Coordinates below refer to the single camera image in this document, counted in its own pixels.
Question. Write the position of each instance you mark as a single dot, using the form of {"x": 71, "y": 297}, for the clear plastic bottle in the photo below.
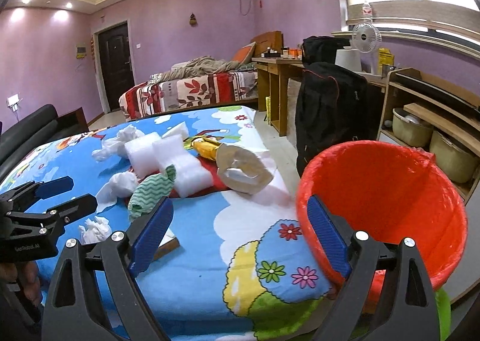
{"x": 366, "y": 11}

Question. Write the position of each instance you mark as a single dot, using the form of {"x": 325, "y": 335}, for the wooden desk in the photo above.
{"x": 275, "y": 67}

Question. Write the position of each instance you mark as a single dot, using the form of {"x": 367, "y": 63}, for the white plastic bag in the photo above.
{"x": 112, "y": 144}

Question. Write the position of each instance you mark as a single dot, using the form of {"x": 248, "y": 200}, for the green wavy striped cloth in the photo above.
{"x": 150, "y": 191}

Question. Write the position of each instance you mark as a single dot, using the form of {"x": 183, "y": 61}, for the white foam block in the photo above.
{"x": 142, "y": 155}

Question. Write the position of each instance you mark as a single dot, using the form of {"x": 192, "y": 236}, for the white crumpled tissue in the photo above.
{"x": 95, "y": 230}
{"x": 120, "y": 183}

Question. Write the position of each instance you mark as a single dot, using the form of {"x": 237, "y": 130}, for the white wall outlet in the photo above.
{"x": 13, "y": 100}

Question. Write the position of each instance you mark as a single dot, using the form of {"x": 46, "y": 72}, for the yellow wall panel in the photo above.
{"x": 81, "y": 52}

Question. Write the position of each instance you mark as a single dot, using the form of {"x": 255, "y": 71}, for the black backpack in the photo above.
{"x": 324, "y": 49}

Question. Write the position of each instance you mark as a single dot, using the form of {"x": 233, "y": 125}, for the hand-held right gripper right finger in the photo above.
{"x": 326, "y": 232}

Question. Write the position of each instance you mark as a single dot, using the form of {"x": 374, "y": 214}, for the brown cardboard piece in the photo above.
{"x": 169, "y": 245}

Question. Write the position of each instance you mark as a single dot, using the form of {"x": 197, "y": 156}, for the large white foam sheet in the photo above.
{"x": 187, "y": 174}

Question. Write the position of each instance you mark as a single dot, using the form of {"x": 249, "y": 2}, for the black sofa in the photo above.
{"x": 26, "y": 127}

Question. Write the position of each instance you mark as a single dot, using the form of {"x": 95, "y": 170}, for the person's left hand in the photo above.
{"x": 26, "y": 279}

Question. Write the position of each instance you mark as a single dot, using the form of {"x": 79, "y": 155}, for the beige rumpled blanket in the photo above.
{"x": 198, "y": 65}

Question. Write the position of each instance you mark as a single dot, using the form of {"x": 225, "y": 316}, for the dark wooden side table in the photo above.
{"x": 73, "y": 120}

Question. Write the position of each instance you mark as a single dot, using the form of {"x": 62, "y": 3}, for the bed with floral bedding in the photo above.
{"x": 187, "y": 92}

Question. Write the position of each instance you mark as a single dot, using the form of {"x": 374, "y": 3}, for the large black bag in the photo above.
{"x": 330, "y": 116}

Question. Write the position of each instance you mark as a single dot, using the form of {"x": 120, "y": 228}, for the wooden shelf unit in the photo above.
{"x": 408, "y": 101}

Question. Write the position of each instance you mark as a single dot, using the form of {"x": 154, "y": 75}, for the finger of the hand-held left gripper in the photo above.
{"x": 52, "y": 187}
{"x": 77, "y": 205}

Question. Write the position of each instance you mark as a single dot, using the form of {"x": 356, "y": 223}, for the blue cartoon printed blanket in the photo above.
{"x": 195, "y": 251}

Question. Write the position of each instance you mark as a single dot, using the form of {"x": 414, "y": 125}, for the small white foam piece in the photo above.
{"x": 174, "y": 133}

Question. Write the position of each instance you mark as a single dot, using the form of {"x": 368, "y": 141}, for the wooden headboard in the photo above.
{"x": 268, "y": 41}

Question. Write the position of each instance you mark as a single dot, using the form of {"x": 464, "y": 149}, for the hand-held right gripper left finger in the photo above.
{"x": 150, "y": 236}

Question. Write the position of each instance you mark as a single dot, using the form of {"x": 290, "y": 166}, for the row of small bottles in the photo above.
{"x": 281, "y": 52}

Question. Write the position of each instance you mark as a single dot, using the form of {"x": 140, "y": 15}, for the gourd wall ornament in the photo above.
{"x": 193, "y": 19}

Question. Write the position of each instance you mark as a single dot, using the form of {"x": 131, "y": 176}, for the red lined waste bin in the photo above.
{"x": 393, "y": 206}

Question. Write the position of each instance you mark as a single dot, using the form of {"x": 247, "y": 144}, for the white desk fan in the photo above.
{"x": 365, "y": 35}

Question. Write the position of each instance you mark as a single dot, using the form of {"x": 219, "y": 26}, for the beige lidded pot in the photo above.
{"x": 410, "y": 129}
{"x": 453, "y": 157}

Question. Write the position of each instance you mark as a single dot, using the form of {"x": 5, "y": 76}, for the dark brown door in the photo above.
{"x": 114, "y": 67}

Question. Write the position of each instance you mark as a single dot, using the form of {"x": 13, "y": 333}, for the yellow foil packet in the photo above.
{"x": 208, "y": 148}

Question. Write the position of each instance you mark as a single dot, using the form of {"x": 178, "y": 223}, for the yellow box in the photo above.
{"x": 385, "y": 56}

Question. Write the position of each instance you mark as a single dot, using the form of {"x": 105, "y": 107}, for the orange pillow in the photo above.
{"x": 243, "y": 52}

